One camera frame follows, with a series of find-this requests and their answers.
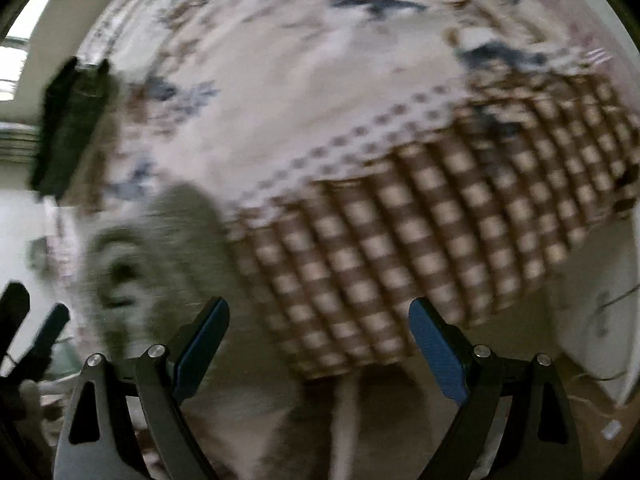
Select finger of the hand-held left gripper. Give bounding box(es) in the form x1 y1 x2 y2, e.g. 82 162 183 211
20 303 71 387
0 281 32 362

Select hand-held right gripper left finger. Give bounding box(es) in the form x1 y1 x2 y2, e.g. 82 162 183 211
52 296 231 480

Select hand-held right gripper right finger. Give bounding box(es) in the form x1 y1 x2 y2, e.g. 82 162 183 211
408 297 584 480

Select grey fleece blanket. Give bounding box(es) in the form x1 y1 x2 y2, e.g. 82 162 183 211
82 182 242 362

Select white bedside cabinet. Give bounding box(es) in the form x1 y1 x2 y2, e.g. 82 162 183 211
547 239 640 407

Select folded dark blue jeans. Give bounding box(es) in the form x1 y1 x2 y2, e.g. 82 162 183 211
29 67 103 202

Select floral bedsheet with checked border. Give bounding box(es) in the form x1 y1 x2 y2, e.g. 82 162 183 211
45 0 640 382

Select window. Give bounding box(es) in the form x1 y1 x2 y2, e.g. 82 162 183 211
0 0 71 107

